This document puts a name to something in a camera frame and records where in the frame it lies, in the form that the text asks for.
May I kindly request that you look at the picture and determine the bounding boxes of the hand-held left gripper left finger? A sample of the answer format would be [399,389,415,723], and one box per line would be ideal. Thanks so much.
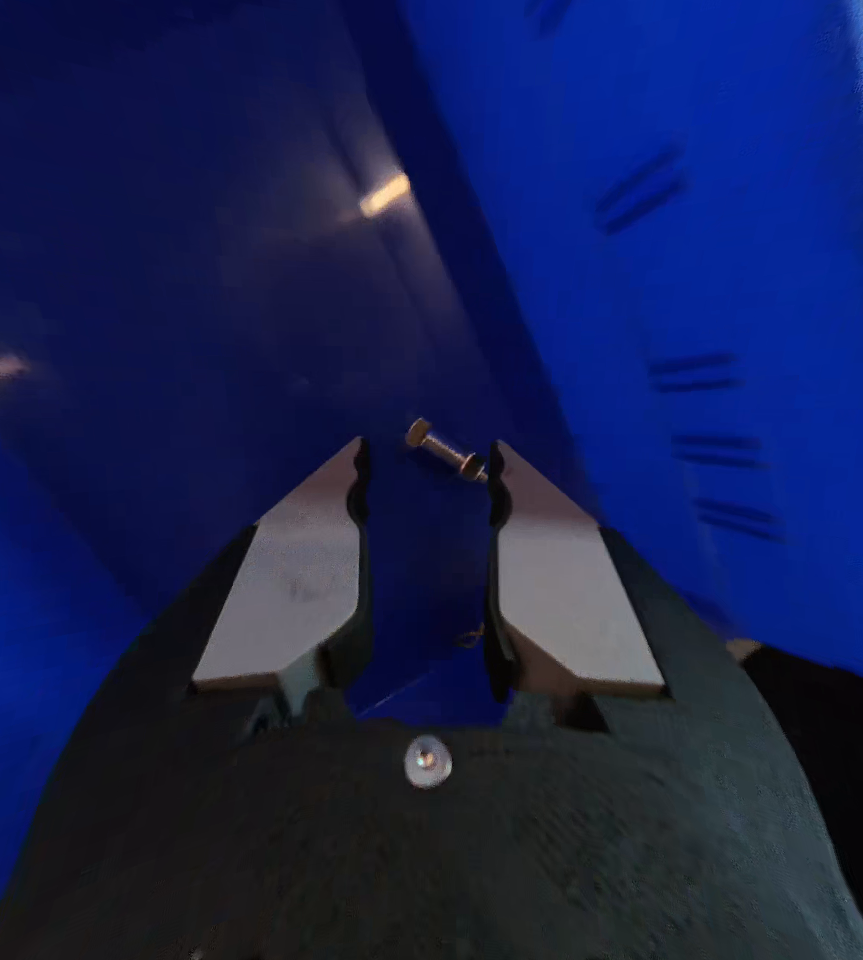
[191,437,374,694]

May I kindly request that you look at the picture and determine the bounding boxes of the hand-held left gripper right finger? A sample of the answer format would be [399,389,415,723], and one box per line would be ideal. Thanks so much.
[484,439,669,704]

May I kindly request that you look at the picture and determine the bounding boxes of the small steel bolt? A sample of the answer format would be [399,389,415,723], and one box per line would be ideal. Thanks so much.
[405,417,491,484]

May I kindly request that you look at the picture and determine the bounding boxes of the blue plastic bin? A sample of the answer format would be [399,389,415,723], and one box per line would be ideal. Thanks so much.
[0,0,863,960]

